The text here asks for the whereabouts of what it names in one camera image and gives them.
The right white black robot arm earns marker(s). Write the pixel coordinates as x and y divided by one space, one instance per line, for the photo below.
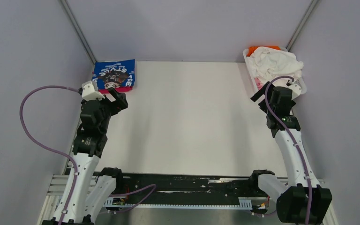
302 200

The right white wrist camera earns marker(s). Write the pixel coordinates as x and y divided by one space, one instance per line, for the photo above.
295 88

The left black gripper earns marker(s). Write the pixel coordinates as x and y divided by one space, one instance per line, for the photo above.
120 103

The orange t shirt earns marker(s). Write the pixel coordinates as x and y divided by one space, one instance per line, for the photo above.
253 48

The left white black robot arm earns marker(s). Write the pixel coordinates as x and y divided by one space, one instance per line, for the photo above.
79 205

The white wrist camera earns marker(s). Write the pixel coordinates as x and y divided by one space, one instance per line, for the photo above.
90 91
295 88

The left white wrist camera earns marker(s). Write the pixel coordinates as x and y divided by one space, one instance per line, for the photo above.
90 91

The aluminium frame rail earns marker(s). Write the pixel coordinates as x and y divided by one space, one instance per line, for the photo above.
58 183

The blue folded graphic t shirt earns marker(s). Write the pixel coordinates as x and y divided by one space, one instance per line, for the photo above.
128 66

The white plastic basket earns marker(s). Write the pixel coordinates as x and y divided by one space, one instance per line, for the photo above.
301 85

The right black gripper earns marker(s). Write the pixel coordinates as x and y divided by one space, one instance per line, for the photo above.
261 106

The white printed t shirt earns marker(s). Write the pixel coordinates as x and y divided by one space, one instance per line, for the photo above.
273 66

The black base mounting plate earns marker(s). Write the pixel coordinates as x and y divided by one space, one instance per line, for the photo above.
171 189

